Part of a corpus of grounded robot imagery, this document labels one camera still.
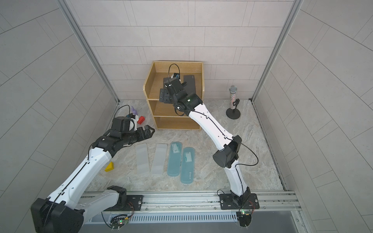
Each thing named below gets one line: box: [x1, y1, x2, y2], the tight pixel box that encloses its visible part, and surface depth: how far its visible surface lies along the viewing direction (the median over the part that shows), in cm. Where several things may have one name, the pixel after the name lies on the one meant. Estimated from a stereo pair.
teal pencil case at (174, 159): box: [167, 141, 183, 177], surface depth 87 cm
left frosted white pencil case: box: [135, 143, 150, 175], surface depth 86 cm
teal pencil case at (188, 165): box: [180, 147, 196, 184], surface depth 86 cm
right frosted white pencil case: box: [150, 143, 168, 175], surface depth 86 cm
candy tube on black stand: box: [225, 85, 241, 120], surface depth 96 cm
